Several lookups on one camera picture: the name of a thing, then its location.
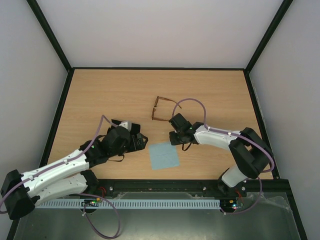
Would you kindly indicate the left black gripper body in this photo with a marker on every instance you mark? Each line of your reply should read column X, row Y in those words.
column 134, row 148

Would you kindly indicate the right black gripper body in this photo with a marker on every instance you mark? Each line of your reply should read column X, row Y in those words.
column 177, row 133

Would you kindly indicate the black glasses case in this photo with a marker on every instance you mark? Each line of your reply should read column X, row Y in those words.
column 136, row 128

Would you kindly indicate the blue cleaning cloth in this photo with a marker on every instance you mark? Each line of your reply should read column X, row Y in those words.
column 163, row 155

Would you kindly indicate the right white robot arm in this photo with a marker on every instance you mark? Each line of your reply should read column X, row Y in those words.
column 251, row 154

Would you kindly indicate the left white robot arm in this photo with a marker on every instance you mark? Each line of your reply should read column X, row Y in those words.
column 22, row 192

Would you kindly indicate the brown tortoiseshell sunglasses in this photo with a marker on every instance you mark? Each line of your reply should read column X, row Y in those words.
column 162, row 109

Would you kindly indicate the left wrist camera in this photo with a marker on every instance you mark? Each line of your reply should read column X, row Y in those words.
column 126, row 124

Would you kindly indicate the black aluminium frame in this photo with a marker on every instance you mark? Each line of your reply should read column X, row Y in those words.
column 275, row 185

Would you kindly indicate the white slotted cable duct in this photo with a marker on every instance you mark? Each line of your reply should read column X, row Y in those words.
column 157, row 204

